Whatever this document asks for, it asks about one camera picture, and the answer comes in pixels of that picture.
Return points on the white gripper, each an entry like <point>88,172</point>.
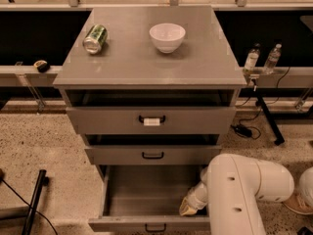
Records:
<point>197,201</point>

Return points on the grey bottom drawer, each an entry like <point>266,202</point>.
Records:
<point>146,198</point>

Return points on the grey drawer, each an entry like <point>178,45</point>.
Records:
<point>151,120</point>
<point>152,155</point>
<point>146,198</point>

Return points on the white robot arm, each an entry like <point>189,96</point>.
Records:
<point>232,185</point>

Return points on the grey middle drawer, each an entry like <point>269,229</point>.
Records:
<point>152,155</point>

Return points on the grey top drawer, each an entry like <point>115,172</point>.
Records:
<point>151,120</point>

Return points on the grey drawer cabinet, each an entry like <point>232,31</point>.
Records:
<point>131,72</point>

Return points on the black power adapter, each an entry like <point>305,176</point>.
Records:
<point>242,130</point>

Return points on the tan shoe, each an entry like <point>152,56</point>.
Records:
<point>296,204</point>

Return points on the black stand leg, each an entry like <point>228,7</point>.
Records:
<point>279,137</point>

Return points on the black pole left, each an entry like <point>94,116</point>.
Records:
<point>42,180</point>

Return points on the left clear water bottle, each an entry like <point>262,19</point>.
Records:
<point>252,57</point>

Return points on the clear water bottle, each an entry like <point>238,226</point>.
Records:
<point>273,58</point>
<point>252,57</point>

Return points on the right clear water bottle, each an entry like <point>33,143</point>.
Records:
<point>273,58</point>

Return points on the white ceramic bowl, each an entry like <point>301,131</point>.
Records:
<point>167,37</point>

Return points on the green soda can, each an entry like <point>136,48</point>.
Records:
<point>95,39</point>

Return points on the yellow black tape measure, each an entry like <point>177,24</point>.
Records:
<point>41,66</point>

